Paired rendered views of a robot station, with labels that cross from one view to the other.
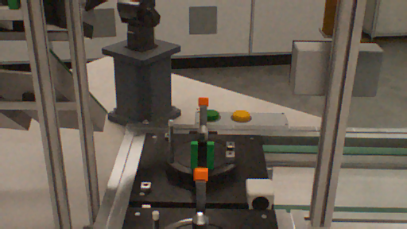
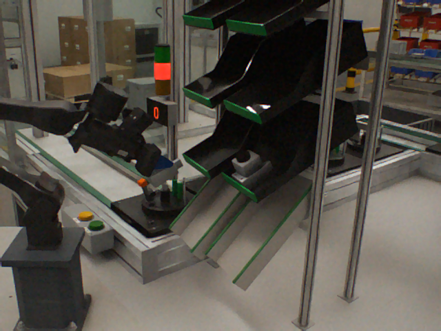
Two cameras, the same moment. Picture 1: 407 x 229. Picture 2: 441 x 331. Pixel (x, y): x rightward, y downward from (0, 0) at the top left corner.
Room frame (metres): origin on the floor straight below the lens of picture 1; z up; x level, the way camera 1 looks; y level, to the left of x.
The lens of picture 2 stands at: (1.48, 1.09, 1.59)
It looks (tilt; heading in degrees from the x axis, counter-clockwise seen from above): 21 degrees down; 230
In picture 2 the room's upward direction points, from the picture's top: 2 degrees clockwise
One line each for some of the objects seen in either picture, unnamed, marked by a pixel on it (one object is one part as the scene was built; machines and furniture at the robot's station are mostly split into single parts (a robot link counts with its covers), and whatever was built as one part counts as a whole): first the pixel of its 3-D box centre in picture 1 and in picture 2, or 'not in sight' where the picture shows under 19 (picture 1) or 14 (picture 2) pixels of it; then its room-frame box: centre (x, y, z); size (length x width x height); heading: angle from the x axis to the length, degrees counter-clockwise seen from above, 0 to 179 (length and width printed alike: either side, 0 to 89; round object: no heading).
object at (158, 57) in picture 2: not in sight; (162, 54); (0.66, -0.19, 1.38); 0.05 x 0.05 x 0.05
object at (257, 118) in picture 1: (240, 129); (86, 226); (0.99, -0.08, 0.93); 0.21 x 0.07 x 0.06; 90
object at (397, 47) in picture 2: not in sight; (391, 47); (-4.36, -2.43, 0.90); 0.40 x 0.30 x 0.17; 10
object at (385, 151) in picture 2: not in sight; (364, 137); (-0.21, 0.01, 1.01); 0.24 x 0.24 x 0.13; 0
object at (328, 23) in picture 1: (343, 14); (162, 86); (0.66, -0.19, 1.28); 0.05 x 0.05 x 0.05
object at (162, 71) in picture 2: not in sight; (162, 70); (0.66, -0.19, 1.33); 0.05 x 0.05 x 0.05
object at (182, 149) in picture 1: (202, 159); (165, 203); (0.78, 0.00, 0.98); 0.14 x 0.14 x 0.02
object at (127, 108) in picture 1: (143, 83); (49, 281); (1.19, 0.16, 0.96); 0.15 x 0.15 x 0.20; 53
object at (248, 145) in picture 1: (202, 168); (165, 209); (0.78, 0.00, 0.96); 0.24 x 0.24 x 0.02; 0
